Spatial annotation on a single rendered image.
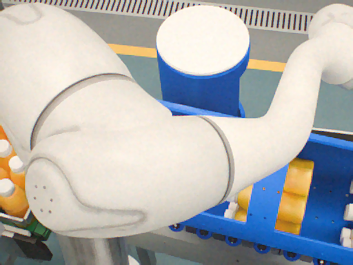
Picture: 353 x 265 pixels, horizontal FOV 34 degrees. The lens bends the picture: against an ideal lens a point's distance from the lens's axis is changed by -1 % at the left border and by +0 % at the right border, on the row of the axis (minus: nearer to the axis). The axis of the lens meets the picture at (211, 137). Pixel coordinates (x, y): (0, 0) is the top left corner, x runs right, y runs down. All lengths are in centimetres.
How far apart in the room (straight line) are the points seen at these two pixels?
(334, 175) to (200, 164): 100
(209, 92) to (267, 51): 140
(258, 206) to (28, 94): 78
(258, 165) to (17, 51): 27
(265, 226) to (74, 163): 84
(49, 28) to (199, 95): 114
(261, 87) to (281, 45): 31
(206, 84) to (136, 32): 156
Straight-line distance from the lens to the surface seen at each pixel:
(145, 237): 158
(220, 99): 176
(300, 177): 133
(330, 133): 264
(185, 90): 173
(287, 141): 67
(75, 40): 61
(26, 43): 62
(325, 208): 153
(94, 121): 53
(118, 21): 329
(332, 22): 99
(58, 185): 50
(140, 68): 304
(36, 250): 166
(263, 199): 126
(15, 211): 155
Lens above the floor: 232
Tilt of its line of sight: 57 degrees down
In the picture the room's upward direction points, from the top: 1 degrees counter-clockwise
